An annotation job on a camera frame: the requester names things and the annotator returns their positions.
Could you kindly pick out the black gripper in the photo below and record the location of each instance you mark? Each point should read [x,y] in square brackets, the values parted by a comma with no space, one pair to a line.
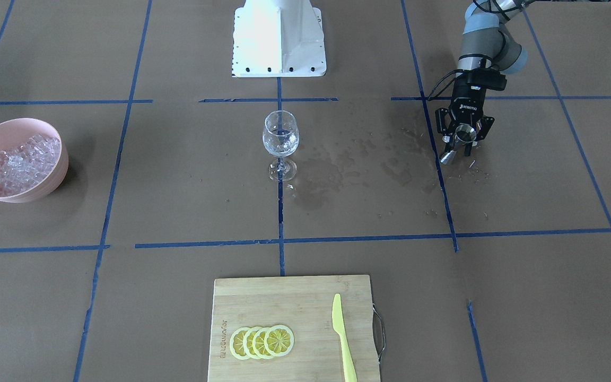
[467,104]

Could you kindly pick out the steel jigger cup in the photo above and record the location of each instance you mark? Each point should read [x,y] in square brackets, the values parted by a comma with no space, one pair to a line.
[464,137]

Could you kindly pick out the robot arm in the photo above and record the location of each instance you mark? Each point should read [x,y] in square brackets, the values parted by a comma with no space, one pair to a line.
[488,54]

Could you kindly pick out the clear wine glass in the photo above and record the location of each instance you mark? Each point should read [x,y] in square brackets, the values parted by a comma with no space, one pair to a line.
[280,137]

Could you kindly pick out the pile of clear ice cubes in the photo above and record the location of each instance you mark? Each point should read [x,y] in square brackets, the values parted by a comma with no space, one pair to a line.
[26,165]

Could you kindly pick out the yellow plastic knife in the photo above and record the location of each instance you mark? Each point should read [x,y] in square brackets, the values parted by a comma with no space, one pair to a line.
[339,327]

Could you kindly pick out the bamboo cutting board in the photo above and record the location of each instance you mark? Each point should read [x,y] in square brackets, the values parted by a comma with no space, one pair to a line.
[303,303]

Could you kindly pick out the pink bowl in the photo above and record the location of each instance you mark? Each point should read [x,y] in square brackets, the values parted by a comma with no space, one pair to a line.
[17,131]

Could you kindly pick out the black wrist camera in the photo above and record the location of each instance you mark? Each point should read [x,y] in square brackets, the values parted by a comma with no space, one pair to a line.
[486,78]

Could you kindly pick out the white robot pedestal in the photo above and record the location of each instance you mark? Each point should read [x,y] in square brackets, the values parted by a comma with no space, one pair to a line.
[278,39]

